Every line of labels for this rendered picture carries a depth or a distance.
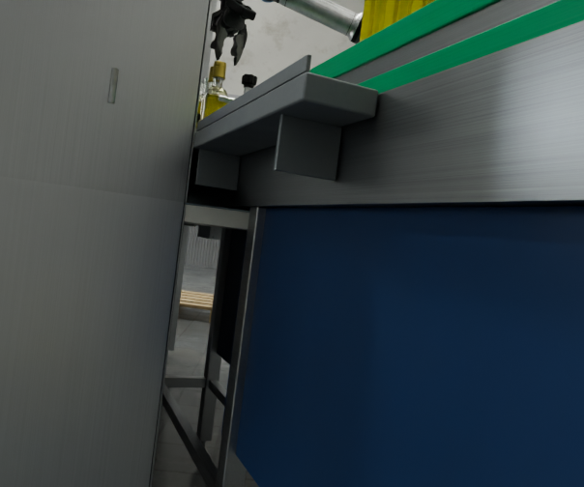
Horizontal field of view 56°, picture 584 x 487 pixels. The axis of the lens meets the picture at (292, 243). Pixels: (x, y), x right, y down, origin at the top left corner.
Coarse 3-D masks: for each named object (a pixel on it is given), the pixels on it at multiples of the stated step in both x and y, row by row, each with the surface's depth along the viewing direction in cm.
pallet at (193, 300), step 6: (186, 294) 471; (192, 294) 477; (198, 294) 484; (204, 294) 488; (210, 294) 493; (180, 300) 431; (186, 300) 435; (192, 300) 440; (198, 300) 448; (204, 300) 449; (210, 300) 453; (186, 306) 412; (192, 306) 412; (198, 306) 412; (204, 306) 412; (210, 306) 414; (210, 312) 412; (210, 318) 412
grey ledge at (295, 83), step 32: (256, 96) 69; (288, 96) 59; (320, 96) 56; (352, 96) 58; (224, 128) 81; (256, 128) 73; (288, 128) 63; (320, 128) 65; (192, 160) 119; (224, 160) 101; (288, 160) 63; (320, 160) 65
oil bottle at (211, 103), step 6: (210, 90) 146; (216, 90) 146; (222, 90) 147; (204, 96) 150; (210, 96) 146; (216, 96) 146; (204, 102) 149; (210, 102) 146; (216, 102) 146; (222, 102) 147; (204, 108) 148; (210, 108) 146; (216, 108) 147; (204, 114) 147
